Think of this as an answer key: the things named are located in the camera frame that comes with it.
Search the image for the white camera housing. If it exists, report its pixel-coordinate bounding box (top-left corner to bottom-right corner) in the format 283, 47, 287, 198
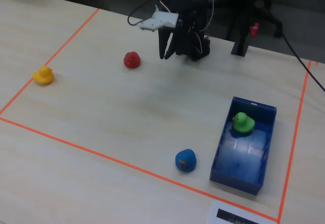
138, 5, 179, 33

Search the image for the red rubber duck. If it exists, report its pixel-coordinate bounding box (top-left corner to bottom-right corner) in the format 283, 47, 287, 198
123, 51, 141, 69

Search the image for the yellow rubber duck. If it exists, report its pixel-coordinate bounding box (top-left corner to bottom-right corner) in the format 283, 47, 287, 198
32, 66, 54, 86

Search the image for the blue plastic box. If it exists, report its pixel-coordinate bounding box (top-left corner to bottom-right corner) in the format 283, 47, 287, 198
209, 96, 278, 196

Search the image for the orange tape strip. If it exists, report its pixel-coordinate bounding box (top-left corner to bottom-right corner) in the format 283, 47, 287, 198
0, 116, 280, 222
0, 8, 101, 115
277, 60, 312, 222

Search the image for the black table clamp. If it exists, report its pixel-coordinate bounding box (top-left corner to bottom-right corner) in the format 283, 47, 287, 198
230, 13, 251, 56

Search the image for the white paper with black bar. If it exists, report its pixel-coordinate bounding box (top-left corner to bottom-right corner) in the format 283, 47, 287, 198
207, 200, 278, 224

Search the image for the black camera cable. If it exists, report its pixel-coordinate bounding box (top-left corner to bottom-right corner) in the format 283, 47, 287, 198
127, 0, 167, 27

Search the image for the green rubber duck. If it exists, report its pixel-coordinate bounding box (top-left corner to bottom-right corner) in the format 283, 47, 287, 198
232, 112, 256, 134

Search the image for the thick black cable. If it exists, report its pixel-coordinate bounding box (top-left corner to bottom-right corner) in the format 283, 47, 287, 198
280, 29, 325, 93

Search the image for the red clamp handle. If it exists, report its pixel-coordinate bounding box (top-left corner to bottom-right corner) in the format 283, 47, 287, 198
249, 22, 261, 37

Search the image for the blue rubber duck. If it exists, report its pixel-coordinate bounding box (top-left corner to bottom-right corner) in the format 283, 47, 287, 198
175, 148, 197, 173

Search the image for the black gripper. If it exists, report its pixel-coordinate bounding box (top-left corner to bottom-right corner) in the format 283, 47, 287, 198
158, 0, 183, 60

